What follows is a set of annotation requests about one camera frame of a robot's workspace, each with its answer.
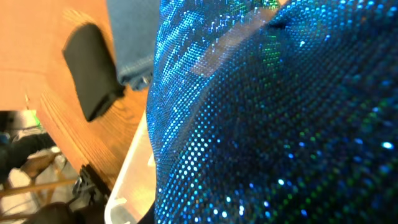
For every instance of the blue sequin cloth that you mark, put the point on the blue sequin cloth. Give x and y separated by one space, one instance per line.
261 112

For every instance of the black cloth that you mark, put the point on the black cloth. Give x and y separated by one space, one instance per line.
93 71

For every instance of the clear plastic container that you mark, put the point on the clear plastic container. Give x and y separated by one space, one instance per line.
134 191

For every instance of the blue terry towel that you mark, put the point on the blue terry towel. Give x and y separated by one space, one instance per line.
134 26

